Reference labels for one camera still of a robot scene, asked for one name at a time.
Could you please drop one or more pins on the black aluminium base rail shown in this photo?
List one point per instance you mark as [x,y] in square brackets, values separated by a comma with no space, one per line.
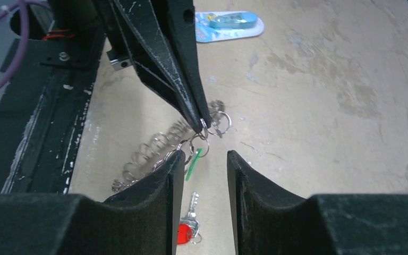
[49,77]

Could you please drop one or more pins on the silver disc with keyrings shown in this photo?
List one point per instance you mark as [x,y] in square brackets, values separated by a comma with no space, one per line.
[179,136]

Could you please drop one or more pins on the keys with red green tags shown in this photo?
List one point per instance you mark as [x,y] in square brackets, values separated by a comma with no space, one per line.
[189,226]

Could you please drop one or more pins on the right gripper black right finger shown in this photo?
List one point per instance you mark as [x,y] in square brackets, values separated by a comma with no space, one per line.
[268,219]

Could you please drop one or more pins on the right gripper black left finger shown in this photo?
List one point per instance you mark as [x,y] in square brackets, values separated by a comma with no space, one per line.
[142,219]

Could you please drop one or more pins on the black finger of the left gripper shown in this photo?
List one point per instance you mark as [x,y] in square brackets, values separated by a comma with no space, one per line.
[177,22]
[152,56]

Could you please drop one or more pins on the key with green tag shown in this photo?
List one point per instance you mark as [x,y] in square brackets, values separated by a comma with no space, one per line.
[193,163]

